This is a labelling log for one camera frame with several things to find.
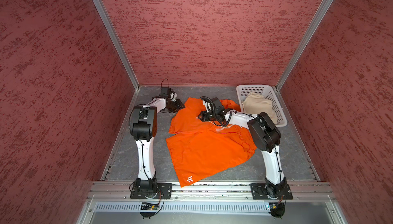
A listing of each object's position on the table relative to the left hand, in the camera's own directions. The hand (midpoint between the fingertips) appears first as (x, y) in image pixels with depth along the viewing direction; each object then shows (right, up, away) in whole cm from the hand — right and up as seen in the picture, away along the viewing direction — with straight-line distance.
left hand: (183, 108), depth 105 cm
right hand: (+12, -6, -6) cm, 15 cm away
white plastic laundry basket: (+62, +11, +2) cm, 63 cm away
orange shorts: (+13, -24, -17) cm, 32 cm away
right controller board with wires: (+49, -47, -33) cm, 75 cm away
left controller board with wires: (-14, -48, -32) cm, 59 cm away
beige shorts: (+50, +4, -2) cm, 50 cm away
